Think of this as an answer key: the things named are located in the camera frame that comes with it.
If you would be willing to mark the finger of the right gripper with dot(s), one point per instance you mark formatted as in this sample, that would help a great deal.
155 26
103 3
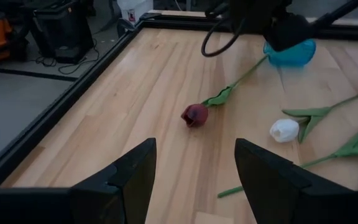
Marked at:
291 31

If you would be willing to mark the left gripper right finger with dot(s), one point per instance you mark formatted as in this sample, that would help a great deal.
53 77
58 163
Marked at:
284 193

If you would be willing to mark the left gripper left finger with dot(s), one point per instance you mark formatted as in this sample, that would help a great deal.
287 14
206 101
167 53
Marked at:
123 193

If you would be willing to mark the teal glass vase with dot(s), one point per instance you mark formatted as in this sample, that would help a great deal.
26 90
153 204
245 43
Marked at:
291 58

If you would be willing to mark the white artificial tulip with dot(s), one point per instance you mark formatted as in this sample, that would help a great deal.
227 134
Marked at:
284 130

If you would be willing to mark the dark red artificial tulip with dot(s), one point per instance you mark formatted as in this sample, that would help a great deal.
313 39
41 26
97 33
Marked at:
353 147
194 115

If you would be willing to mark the white container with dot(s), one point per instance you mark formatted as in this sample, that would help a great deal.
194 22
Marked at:
134 9

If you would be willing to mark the black computer case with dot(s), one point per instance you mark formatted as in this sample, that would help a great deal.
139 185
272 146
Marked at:
62 31

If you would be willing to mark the black aluminium table frame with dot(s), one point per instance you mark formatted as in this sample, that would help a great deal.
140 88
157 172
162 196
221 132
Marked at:
62 105

